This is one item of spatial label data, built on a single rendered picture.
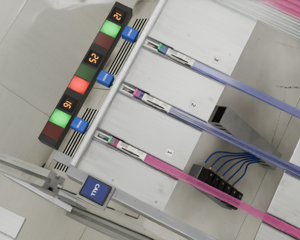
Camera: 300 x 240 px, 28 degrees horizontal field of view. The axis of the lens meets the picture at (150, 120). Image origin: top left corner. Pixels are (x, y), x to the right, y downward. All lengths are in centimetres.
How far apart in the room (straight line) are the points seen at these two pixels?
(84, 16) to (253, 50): 65
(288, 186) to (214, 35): 35
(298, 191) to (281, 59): 59
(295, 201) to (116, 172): 36
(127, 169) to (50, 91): 83
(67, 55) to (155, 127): 84
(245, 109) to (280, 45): 22
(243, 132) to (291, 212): 41
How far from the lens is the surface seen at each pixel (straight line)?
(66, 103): 123
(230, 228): 165
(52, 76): 196
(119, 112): 121
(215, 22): 128
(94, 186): 113
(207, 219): 158
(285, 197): 120
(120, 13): 129
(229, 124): 152
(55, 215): 204
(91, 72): 125
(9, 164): 144
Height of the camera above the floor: 172
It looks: 52 degrees down
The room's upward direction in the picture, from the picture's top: 100 degrees clockwise
